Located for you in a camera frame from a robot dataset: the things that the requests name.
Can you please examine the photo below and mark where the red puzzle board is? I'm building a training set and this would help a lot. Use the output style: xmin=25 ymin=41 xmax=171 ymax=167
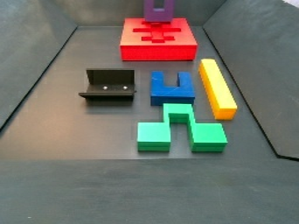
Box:
xmin=119 ymin=18 xmax=197 ymax=61

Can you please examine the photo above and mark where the yellow long block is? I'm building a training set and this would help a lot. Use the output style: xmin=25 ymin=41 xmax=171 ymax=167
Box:
xmin=199 ymin=59 xmax=237 ymax=120

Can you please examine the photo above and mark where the blue U-shaped block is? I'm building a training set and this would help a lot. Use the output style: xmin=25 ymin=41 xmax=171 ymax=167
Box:
xmin=151 ymin=71 xmax=195 ymax=106

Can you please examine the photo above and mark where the green stepped block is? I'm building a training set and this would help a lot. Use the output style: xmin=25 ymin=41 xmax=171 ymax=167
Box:
xmin=136 ymin=103 xmax=228 ymax=152

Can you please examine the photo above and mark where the black angled bracket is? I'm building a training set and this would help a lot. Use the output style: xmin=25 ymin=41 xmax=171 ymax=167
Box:
xmin=79 ymin=68 xmax=136 ymax=100

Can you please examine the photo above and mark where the purple U-shaped block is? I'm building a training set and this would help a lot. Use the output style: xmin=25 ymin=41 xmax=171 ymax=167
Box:
xmin=144 ymin=0 xmax=173 ymax=22

